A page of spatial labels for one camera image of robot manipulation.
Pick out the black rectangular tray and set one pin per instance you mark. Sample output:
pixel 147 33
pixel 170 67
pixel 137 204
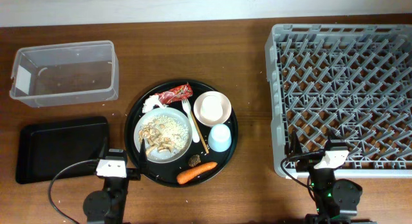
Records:
pixel 46 149

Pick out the white plastic fork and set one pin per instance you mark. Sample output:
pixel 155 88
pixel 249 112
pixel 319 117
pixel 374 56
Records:
pixel 187 108

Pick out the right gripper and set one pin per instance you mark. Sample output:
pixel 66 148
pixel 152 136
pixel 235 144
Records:
pixel 306 164

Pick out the light blue cup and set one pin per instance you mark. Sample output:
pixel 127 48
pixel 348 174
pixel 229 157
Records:
pixel 220 139

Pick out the rice and peanut shells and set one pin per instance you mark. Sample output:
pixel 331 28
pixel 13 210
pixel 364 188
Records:
pixel 163 134

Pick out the white cup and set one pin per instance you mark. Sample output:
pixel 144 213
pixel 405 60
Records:
pixel 211 108

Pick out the grey dishwasher rack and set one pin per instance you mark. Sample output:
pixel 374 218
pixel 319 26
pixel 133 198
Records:
pixel 353 79

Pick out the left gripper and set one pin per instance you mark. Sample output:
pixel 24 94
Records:
pixel 132 175

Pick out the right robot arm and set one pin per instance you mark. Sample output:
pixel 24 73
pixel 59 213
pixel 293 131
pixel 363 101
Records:
pixel 335 200

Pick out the wooden chopstick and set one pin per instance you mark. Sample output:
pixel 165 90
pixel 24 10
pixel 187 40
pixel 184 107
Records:
pixel 200 134

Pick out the clear plastic bin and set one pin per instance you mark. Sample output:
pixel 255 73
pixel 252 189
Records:
pixel 64 74

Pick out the pink bowl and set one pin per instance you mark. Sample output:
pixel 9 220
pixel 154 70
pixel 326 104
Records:
pixel 226 105

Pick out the red snack wrapper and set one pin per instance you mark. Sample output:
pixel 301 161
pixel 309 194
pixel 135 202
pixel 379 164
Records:
pixel 175 94

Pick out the grey plate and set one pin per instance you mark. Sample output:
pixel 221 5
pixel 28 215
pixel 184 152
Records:
pixel 171 112

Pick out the brown walnut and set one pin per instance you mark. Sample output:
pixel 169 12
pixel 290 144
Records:
pixel 194 160

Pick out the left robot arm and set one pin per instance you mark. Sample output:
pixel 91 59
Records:
pixel 108 204

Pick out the orange carrot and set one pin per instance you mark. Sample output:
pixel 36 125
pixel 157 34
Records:
pixel 189 174

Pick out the crumpled white tissue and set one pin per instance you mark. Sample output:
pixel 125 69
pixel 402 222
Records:
pixel 151 102

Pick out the round black tray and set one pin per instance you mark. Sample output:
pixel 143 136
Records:
pixel 166 173

